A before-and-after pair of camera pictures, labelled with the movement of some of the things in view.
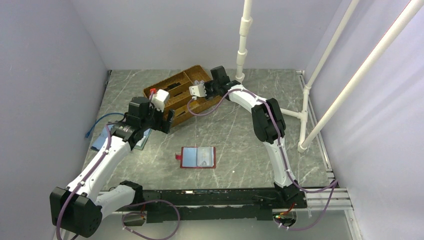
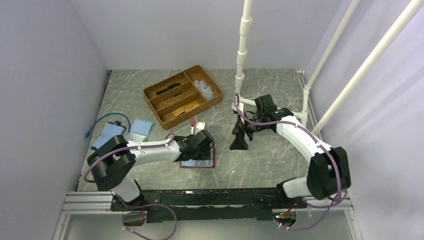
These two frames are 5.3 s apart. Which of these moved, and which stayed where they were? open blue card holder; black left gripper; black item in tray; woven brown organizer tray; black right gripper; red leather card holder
Moved: black right gripper; black left gripper
Stayed: woven brown organizer tray; red leather card holder; black item in tray; open blue card holder
